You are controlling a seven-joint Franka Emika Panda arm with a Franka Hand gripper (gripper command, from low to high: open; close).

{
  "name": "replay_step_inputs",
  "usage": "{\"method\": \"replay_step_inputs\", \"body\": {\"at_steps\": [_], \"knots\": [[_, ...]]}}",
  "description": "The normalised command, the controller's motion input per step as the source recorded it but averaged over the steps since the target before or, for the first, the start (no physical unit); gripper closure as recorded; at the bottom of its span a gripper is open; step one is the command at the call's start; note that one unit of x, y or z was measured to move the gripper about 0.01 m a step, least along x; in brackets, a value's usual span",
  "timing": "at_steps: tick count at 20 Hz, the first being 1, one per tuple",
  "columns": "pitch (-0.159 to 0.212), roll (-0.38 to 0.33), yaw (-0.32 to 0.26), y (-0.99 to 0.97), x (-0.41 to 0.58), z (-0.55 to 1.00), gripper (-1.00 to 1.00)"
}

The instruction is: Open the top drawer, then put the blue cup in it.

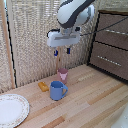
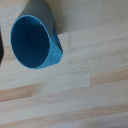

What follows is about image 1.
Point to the white patterned plate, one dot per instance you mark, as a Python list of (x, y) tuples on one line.
[(11, 110)]

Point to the blue mug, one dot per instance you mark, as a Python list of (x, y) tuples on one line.
[(57, 91)]

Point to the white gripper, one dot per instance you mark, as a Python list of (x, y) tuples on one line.
[(63, 39)]

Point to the wide bamboo screen panel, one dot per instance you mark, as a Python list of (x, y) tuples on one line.
[(33, 43)]

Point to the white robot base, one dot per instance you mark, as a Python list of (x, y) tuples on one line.
[(121, 118)]

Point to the dark wooden drawer cabinet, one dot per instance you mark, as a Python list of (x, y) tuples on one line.
[(113, 11)]

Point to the thick wooden screen post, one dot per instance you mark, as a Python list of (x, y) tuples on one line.
[(8, 50)]

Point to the thin wooden screen post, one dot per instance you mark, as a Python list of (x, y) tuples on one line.
[(59, 61)]

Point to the pink cup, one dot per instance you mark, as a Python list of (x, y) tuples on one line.
[(62, 76)]

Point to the small orange block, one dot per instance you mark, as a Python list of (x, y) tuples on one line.
[(43, 86)]

